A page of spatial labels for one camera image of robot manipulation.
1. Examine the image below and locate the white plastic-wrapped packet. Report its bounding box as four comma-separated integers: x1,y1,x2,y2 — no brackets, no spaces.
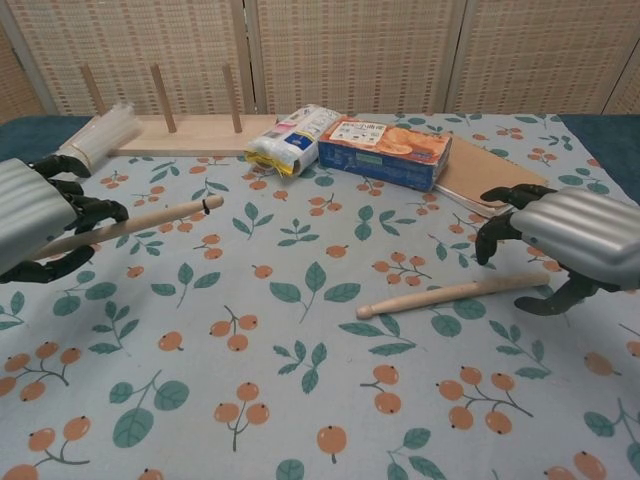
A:
243,104,342,178

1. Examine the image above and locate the wooden peg rack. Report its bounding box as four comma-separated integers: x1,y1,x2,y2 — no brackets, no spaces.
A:
80,63,279,158

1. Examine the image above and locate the plain wooden stick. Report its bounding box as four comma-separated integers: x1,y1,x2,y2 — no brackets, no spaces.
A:
356,272,551,320

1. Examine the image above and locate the wooden stick with black band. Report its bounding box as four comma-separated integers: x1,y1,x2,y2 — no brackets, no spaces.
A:
35,195,224,263

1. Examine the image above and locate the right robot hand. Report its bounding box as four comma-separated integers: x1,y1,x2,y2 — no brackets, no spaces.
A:
474,184,640,318

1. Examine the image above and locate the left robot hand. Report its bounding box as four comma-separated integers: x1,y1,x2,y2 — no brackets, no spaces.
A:
0,154,130,286

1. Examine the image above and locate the brown cover notebook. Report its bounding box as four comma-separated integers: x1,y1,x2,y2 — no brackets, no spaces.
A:
435,135,549,219

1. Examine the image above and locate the blue orange cracker box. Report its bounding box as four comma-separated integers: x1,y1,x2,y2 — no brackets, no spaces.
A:
316,117,454,193

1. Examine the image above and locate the floral orange-print tablecloth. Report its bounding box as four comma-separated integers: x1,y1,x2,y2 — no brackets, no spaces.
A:
0,112,640,480

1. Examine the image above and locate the woven folding screen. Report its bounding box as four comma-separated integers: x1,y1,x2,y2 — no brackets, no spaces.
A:
0,0,640,126

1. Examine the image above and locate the bundle of clear plastic straws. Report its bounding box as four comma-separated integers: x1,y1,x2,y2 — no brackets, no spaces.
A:
55,101,144,177

